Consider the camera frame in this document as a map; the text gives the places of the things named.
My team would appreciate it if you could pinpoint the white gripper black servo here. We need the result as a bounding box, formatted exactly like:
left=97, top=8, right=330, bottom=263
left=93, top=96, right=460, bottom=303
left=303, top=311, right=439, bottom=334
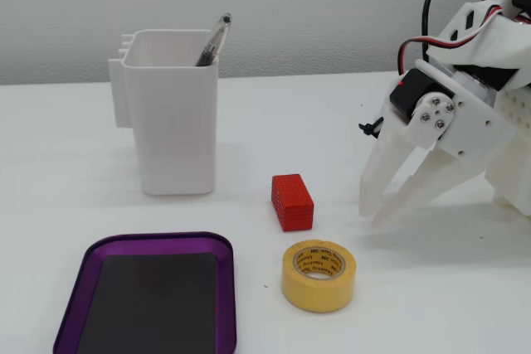
left=358, top=59, right=516, bottom=225

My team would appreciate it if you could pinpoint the yellow masking tape roll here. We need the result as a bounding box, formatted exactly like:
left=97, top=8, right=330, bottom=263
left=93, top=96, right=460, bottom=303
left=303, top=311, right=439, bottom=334
left=281, top=240, right=358, bottom=313

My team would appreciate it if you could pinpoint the black zip tie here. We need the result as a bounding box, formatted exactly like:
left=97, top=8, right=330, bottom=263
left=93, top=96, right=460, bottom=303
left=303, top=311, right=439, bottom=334
left=358, top=119, right=383, bottom=138

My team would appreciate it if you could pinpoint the red ribbed rectangular block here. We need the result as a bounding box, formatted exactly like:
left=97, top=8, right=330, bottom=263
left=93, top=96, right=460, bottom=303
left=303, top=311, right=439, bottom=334
left=271, top=172, right=315, bottom=232

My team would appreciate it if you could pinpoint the clear black ballpoint pen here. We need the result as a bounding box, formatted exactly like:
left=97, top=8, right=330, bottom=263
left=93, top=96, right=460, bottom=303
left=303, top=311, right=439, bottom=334
left=194, top=12, right=233, bottom=68

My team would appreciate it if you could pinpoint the white plastic pen holder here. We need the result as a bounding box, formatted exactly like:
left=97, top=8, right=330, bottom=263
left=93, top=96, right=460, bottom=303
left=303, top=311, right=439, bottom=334
left=108, top=28, right=220, bottom=196

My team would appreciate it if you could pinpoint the purple metal tray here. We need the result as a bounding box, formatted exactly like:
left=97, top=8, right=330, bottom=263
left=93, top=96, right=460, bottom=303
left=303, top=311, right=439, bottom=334
left=52, top=230, right=238, bottom=354

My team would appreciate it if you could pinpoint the red white black servo wire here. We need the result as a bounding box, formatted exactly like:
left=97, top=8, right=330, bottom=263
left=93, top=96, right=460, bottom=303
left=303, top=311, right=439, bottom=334
left=397, top=4, right=505, bottom=80

